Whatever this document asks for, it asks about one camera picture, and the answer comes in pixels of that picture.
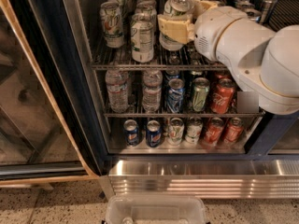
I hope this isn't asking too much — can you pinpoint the right Coca-Cola can bottom shelf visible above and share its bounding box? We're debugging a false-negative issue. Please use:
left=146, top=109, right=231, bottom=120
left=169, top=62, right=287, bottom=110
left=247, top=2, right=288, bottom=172
left=222, top=118, right=244, bottom=144

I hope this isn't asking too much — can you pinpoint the top wire shelf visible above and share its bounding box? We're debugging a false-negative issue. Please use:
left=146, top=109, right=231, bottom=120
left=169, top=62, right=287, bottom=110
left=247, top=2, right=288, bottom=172
left=90, top=0, right=299, bottom=72

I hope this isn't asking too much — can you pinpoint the left water bottle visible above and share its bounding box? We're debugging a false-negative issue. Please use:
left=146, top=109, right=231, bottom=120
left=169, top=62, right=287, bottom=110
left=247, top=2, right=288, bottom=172
left=106, top=70, right=128, bottom=113

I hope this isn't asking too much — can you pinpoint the stainless steel fridge base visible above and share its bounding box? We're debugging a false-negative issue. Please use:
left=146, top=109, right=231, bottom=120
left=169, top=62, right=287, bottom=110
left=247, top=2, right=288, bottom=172
left=99, top=160, right=299, bottom=199

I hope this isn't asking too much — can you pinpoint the left Coca-Cola can bottom shelf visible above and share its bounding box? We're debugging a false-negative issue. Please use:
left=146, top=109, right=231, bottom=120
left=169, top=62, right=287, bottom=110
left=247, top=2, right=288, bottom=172
left=204, top=118, right=224, bottom=146

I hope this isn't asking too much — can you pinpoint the clear plastic bin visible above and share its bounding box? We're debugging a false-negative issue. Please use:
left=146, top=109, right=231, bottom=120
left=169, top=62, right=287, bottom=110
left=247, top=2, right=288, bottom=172
left=105, top=194, right=206, bottom=224

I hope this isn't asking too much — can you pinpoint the left Pepsi can bottom shelf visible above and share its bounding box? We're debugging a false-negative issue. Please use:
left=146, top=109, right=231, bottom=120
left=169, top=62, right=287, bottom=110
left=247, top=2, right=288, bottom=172
left=123, top=119, right=139, bottom=147

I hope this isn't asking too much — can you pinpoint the green can middle shelf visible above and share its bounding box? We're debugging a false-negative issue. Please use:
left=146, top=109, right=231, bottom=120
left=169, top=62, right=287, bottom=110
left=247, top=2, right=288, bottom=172
left=192, top=77, right=210, bottom=112

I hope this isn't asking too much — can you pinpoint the left 7up can bottom shelf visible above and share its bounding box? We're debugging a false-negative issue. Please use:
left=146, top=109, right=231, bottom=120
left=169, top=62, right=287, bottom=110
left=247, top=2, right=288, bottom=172
left=168, top=118, right=184, bottom=145

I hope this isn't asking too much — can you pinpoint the right white can bottom shelf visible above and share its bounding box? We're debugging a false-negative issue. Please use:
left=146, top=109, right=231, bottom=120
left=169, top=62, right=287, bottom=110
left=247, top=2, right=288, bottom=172
left=185, top=117, right=203, bottom=144

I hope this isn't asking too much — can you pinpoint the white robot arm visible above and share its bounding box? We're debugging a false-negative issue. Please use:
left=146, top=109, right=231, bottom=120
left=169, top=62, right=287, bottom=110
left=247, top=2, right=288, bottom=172
left=158, top=7, right=299, bottom=115

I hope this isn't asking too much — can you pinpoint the right water bottle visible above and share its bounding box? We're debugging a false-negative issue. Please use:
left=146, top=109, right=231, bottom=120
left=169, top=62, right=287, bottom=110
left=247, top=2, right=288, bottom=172
left=142, top=70, right=163, bottom=112

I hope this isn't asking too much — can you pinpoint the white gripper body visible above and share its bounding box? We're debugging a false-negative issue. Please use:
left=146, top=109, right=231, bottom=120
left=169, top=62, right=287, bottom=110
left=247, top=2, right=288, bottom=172
left=194, top=7, right=247, bottom=61

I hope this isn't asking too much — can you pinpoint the wire shelf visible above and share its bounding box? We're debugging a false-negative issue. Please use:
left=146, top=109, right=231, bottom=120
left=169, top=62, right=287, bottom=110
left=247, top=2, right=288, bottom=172
left=90, top=0, right=299, bottom=72
left=104, top=103, right=265, bottom=118

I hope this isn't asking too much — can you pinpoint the front right Red Bull can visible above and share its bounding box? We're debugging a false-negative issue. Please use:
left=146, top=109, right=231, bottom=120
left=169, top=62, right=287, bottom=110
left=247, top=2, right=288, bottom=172
left=244, top=8, right=261, bottom=23

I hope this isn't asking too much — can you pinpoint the open glass fridge door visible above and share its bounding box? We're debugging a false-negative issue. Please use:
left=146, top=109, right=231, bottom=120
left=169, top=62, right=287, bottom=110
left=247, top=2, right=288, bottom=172
left=0, top=0, right=105, bottom=187

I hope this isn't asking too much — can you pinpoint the right Pepsi can bottom shelf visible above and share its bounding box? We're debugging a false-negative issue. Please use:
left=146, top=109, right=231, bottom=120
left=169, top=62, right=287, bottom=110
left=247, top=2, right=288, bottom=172
left=146, top=120, right=162, bottom=147

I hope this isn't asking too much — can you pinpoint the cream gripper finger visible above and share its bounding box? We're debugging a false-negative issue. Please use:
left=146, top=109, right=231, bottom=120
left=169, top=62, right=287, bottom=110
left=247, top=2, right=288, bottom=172
left=193, top=0, right=218, bottom=19
left=157, top=14, right=194, bottom=44

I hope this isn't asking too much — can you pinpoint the water bottle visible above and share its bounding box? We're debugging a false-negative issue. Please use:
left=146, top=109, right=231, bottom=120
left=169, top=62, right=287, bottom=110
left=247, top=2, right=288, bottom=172
left=142, top=70, right=163, bottom=112
left=106, top=70, right=128, bottom=113

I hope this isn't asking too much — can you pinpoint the red Coca-Cola can middle shelf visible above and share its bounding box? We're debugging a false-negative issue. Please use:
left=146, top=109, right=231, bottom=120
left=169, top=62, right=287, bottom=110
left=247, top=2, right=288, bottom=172
left=210, top=78, right=235, bottom=114

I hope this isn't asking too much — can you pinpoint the blue Pepsi can middle shelf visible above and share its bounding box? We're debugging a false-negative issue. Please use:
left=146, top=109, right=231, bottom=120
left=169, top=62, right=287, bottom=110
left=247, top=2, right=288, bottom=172
left=166, top=78, right=185, bottom=113

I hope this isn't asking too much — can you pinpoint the middle wire shelf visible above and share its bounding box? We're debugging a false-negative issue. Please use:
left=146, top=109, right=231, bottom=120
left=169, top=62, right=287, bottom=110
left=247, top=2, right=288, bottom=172
left=104, top=103, right=265, bottom=118

